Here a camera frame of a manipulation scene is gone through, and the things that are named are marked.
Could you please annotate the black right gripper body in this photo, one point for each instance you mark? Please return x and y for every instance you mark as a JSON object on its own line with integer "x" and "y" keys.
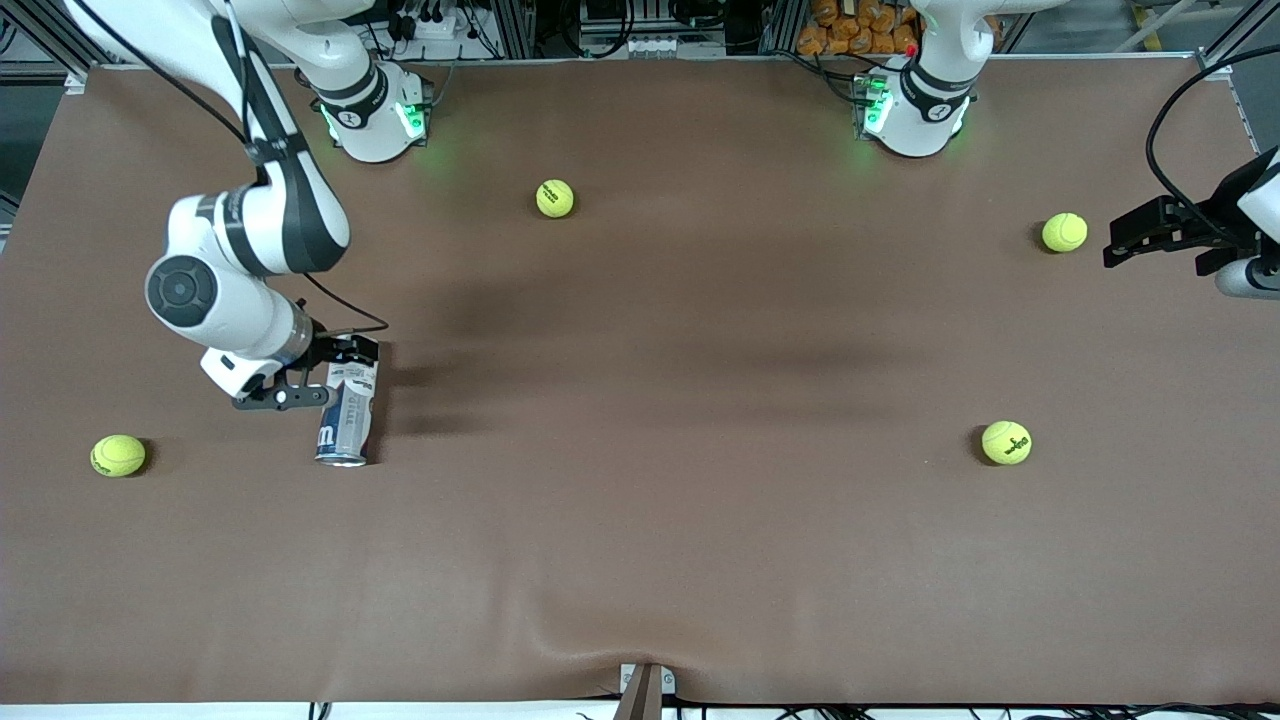
{"x": 326, "y": 352}

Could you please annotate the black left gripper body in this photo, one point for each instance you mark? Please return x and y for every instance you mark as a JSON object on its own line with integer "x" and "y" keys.
{"x": 1213, "y": 215}

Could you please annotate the clear tennis ball can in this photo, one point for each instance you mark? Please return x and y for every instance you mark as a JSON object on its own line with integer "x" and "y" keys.
{"x": 345, "y": 430}

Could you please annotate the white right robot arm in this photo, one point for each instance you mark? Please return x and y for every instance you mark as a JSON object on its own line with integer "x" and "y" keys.
{"x": 280, "y": 210}

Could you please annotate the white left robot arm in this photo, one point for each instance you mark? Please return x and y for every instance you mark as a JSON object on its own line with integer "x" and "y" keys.
{"x": 930, "y": 100}

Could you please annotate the yellow tennis ball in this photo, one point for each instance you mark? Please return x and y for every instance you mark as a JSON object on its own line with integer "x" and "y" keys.
{"x": 1006, "y": 442}
{"x": 117, "y": 455}
{"x": 1064, "y": 232}
{"x": 554, "y": 198}

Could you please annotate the brown table mat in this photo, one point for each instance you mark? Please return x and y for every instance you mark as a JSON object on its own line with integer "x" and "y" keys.
{"x": 640, "y": 520}

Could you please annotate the white power strip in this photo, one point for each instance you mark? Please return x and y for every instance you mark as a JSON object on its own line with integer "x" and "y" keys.
{"x": 430, "y": 28}

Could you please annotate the pile of orange items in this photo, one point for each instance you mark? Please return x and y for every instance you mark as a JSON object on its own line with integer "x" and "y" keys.
{"x": 850, "y": 30}

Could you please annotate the white socket strip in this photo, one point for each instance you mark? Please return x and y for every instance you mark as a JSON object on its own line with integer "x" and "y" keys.
{"x": 670, "y": 47}

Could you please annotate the aluminium frame post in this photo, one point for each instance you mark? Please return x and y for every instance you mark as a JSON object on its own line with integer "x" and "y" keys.
{"x": 785, "y": 25}
{"x": 515, "y": 30}

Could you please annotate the metal table edge bracket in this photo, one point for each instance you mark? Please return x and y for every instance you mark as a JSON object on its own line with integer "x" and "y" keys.
{"x": 640, "y": 695}

